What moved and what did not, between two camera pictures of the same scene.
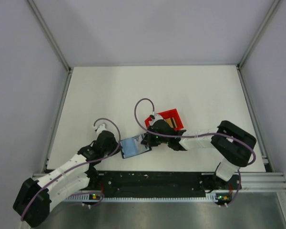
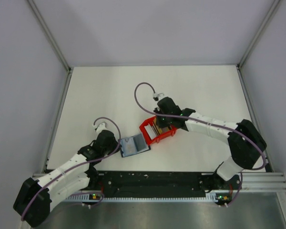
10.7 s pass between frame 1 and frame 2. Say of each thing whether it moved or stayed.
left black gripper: stayed
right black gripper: moved
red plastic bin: moved
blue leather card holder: stayed
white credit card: moved
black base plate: stayed
